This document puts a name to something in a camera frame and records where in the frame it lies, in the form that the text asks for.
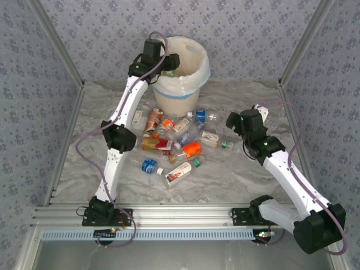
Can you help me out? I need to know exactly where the white label green cap bottle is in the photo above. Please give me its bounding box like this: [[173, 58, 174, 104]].
[[200, 131, 235, 150]]

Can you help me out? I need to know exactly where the clear bottle pale blue label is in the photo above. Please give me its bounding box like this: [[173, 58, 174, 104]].
[[173, 123, 205, 150]]

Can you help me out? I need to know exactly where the amber bottle red label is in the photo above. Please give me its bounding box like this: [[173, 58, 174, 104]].
[[140, 136, 174, 156]]

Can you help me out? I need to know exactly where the white lined trash bin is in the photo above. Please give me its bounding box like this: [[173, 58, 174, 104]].
[[153, 35, 211, 98]]

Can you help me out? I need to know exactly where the cream plastic bin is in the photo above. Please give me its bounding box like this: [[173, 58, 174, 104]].
[[152, 81, 203, 118]]

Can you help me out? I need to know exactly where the orange label white cap bottle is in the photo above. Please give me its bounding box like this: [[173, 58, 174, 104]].
[[177, 140, 203, 160]]

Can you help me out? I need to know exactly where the clear bottle white red label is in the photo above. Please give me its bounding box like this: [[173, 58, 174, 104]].
[[131, 109, 149, 131]]

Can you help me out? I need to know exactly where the brown orange label bottle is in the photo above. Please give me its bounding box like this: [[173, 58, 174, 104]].
[[144, 107, 164, 134]]

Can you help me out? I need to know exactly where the clear bottle orange label cap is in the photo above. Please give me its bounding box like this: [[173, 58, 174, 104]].
[[152, 118, 176, 139]]

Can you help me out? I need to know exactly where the small circuit board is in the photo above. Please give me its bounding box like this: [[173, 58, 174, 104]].
[[94, 228, 118, 239], [254, 229, 275, 243]]

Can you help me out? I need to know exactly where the aluminium side rail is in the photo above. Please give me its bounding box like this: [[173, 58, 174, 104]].
[[43, 83, 86, 208], [278, 81, 317, 192]]

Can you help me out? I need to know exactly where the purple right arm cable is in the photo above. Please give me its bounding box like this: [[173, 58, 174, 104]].
[[257, 101, 348, 256]]

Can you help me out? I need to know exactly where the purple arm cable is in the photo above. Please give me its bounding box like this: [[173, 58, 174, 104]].
[[75, 31, 169, 249], [257, 101, 348, 256]]

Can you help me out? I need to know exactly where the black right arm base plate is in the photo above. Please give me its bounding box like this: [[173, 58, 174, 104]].
[[230, 207, 284, 226]]

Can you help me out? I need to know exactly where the aluminium frame post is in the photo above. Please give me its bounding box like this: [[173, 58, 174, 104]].
[[278, 0, 336, 87], [28, 0, 86, 88]]

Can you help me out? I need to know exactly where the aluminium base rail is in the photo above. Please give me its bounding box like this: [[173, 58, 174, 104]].
[[30, 204, 299, 229]]

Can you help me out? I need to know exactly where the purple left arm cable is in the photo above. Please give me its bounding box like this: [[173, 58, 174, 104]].
[[75, 31, 169, 249]]

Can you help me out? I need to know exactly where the slotted pale blue cable duct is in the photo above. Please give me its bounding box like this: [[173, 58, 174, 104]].
[[42, 229, 257, 242]]

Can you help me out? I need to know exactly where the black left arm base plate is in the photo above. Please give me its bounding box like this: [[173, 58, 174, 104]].
[[81, 207, 133, 226]]

